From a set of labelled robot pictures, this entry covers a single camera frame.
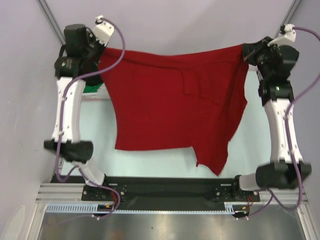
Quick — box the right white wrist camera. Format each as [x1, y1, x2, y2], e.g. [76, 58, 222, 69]
[267, 24, 297, 47]

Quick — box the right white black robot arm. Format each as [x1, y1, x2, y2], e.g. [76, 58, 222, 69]
[230, 36, 312, 201]

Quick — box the aluminium corner post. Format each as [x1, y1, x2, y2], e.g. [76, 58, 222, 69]
[280, 0, 303, 26]
[36, 0, 65, 45]

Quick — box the light blue cable duct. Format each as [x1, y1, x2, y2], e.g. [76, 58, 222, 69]
[46, 203, 248, 215]

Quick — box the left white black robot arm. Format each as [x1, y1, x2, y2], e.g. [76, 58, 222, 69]
[43, 24, 111, 200]

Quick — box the left aluminium corner post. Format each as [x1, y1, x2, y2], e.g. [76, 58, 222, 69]
[36, 0, 65, 45]

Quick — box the white plastic laundry basket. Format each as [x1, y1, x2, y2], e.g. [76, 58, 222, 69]
[81, 92, 111, 101]

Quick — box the red t shirt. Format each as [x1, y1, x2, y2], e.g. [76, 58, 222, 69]
[99, 45, 249, 175]

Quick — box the green t shirt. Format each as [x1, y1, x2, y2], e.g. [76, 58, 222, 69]
[83, 83, 104, 94]

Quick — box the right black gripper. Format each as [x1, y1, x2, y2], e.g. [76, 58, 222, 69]
[242, 35, 281, 79]

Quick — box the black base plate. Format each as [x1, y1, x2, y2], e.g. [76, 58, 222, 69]
[49, 174, 261, 212]

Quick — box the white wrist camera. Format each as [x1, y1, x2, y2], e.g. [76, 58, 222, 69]
[267, 24, 297, 47]
[92, 15, 115, 47]

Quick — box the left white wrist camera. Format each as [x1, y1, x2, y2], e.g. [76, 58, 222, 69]
[92, 15, 115, 47]

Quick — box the right aluminium corner post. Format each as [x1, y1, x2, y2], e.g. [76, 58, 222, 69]
[280, 0, 303, 26]

